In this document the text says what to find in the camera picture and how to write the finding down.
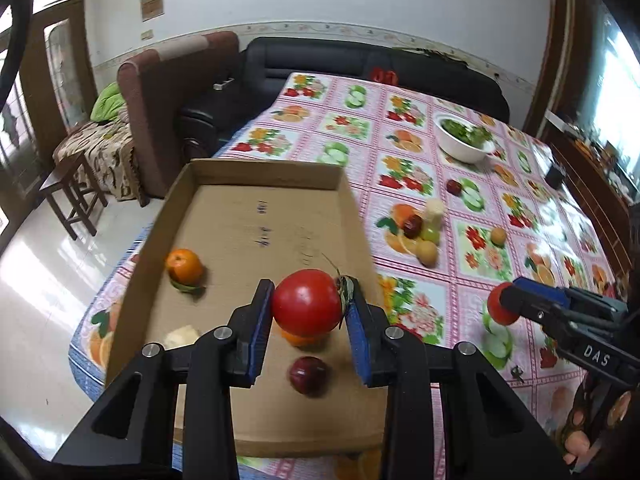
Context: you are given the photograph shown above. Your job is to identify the white bowl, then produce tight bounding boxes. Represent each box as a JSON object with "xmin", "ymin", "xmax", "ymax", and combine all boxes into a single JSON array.
[{"xmin": 434, "ymin": 112, "xmax": 496, "ymax": 164}]

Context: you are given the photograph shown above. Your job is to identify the black leather sofa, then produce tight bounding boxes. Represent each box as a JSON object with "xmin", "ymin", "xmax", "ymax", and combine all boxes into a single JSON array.
[{"xmin": 180, "ymin": 36, "xmax": 510, "ymax": 161}]

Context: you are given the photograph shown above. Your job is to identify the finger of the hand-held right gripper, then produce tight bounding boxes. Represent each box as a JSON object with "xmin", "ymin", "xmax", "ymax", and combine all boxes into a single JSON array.
[
  {"xmin": 512, "ymin": 276, "xmax": 573, "ymax": 307},
  {"xmin": 499, "ymin": 284, "xmax": 572, "ymax": 335}
]

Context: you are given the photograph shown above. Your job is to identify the wooden cabinet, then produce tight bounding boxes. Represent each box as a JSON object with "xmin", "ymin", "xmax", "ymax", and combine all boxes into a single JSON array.
[{"xmin": 542, "ymin": 110, "xmax": 640, "ymax": 271}]

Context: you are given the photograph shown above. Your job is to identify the red tomato with green stem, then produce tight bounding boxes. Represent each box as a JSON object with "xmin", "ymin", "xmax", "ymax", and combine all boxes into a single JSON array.
[{"xmin": 271, "ymin": 268, "xmax": 353, "ymax": 337}]

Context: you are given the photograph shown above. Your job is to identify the brown armchair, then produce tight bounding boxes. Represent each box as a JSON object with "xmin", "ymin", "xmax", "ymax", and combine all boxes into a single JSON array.
[{"xmin": 117, "ymin": 31, "xmax": 241, "ymax": 198}]

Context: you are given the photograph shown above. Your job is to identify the pink floral fruit-print tablecloth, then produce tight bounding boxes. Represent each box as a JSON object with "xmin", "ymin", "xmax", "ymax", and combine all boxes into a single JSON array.
[{"xmin": 67, "ymin": 72, "xmax": 631, "ymax": 480}]

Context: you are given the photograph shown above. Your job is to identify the brown patterned blanket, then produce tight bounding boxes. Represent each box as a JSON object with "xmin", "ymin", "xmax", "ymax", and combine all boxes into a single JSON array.
[{"xmin": 52, "ymin": 117, "xmax": 146, "ymax": 202}]

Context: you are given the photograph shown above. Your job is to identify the wooden glass-panel door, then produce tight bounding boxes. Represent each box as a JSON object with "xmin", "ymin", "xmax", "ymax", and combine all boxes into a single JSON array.
[{"xmin": 0, "ymin": 0, "xmax": 97, "ymax": 221}]

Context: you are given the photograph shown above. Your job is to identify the orange with green leaf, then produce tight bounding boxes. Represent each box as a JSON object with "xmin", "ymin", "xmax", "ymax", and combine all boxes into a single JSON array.
[{"xmin": 165, "ymin": 248, "xmax": 207, "ymax": 293}]

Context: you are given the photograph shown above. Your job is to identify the pale banana piece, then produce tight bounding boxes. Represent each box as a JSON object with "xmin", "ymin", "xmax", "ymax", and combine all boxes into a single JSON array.
[
  {"xmin": 424, "ymin": 198, "xmax": 445, "ymax": 231},
  {"xmin": 164, "ymin": 325, "xmax": 202, "ymax": 351}
]

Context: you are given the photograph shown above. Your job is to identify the cardboard box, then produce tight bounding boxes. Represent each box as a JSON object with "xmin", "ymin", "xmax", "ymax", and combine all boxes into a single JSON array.
[{"xmin": 105, "ymin": 158, "xmax": 388, "ymax": 458}]

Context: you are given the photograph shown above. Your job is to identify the black cup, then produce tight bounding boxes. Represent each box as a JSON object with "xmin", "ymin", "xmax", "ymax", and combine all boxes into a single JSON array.
[{"xmin": 545, "ymin": 162, "xmax": 568, "ymax": 190}]

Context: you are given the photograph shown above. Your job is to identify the plain orange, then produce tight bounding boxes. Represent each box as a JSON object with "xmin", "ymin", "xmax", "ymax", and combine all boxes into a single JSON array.
[{"xmin": 277, "ymin": 327, "xmax": 331, "ymax": 348}]

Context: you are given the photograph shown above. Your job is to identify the green leafy vegetables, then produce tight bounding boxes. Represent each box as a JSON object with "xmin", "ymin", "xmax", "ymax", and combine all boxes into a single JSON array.
[{"xmin": 442, "ymin": 117, "xmax": 493, "ymax": 148}]

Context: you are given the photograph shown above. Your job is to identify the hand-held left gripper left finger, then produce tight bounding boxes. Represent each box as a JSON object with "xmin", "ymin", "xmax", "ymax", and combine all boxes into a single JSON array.
[{"xmin": 52, "ymin": 279, "xmax": 275, "ymax": 480}]

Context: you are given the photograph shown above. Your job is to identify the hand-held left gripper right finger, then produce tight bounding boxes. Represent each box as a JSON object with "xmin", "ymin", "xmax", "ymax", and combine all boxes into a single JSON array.
[{"xmin": 345, "ymin": 276, "xmax": 571, "ymax": 480}]

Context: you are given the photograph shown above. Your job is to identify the dark wooden stool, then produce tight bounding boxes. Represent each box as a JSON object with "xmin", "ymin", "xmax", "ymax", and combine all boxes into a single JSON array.
[{"xmin": 39, "ymin": 152, "xmax": 108, "ymax": 241}]

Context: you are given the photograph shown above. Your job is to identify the green cushion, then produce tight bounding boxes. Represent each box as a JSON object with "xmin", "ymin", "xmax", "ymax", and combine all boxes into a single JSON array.
[{"xmin": 90, "ymin": 81, "xmax": 126, "ymax": 123}]

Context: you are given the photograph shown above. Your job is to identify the black cable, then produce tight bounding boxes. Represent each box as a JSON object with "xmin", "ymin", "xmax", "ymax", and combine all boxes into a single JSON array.
[{"xmin": 0, "ymin": 0, "xmax": 32, "ymax": 111}]

